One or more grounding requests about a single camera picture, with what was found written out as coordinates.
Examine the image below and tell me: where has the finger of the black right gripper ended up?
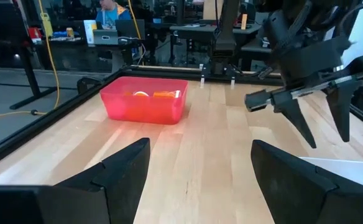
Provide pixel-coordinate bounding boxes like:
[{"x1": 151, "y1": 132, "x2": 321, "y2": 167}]
[
  {"x1": 326, "y1": 80, "x2": 363, "y2": 143},
  {"x1": 273, "y1": 90, "x2": 318, "y2": 149}
]

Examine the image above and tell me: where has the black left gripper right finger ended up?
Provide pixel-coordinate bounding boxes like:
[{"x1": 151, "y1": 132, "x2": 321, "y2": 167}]
[{"x1": 250, "y1": 139, "x2": 363, "y2": 224}]

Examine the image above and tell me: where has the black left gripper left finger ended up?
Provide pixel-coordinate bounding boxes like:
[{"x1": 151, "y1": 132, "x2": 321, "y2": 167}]
[{"x1": 0, "y1": 138, "x2": 152, "y2": 224}]

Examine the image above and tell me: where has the clear plastic bin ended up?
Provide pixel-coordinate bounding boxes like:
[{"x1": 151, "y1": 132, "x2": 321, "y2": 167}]
[{"x1": 299, "y1": 156, "x2": 363, "y2": 192}]

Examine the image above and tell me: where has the red plastic bin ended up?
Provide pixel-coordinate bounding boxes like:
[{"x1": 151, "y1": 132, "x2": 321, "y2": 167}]
[{"x1": 99, "y1": 76, "x2": 190, "y2": 126}]

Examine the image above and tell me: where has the black background desk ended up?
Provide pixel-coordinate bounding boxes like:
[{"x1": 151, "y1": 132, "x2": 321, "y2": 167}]
[{"x1": 168, "y1": 22, "x2": 263, "y2": 73}]

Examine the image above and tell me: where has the grey laptop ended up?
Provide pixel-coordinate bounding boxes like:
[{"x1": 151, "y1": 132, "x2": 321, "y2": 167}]
[{"x1": 93, "y1": 29, "x2": 120, "y2": 46}]

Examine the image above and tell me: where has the white box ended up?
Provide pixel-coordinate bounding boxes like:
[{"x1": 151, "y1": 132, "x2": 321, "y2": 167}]
[{"x1": 82, "y1": 19, "x2": 98, "y2": 45}]

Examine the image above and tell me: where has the black monitor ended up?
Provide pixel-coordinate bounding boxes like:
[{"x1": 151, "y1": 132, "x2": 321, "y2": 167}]
[{"x1": 115, "y1": 19, "x2": 146, "y2": 40}]

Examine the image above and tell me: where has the person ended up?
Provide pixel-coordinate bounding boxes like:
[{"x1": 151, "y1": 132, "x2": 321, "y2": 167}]
[{"x1": 94, "y1": 0, "x2": 132, "y2": 30}]

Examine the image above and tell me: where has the red container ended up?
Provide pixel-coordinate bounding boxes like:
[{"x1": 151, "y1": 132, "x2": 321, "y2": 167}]
[{"x1": 27, "y1": 27, "x2": 43, "y2": 41}]

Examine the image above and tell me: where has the yellow-green jug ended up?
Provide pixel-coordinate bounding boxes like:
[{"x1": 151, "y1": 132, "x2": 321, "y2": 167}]
[{"x1": 41, "y1": 12, "x2": 54, "y2": 38}]

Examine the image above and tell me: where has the black aluminium table frame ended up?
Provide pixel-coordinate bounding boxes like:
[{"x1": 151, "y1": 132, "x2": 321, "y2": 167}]
[{"x1": 0, "y1": 64, "x2": 363, "y2": 172}]

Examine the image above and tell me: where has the yellow cable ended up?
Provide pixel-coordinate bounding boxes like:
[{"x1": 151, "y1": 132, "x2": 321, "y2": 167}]
[
  {"x1": 127, "y1": 0, "x2": 144, "y2": 57},
  {"x1": 0, "y1": 0, "x2": 61, "y2": 122}
]

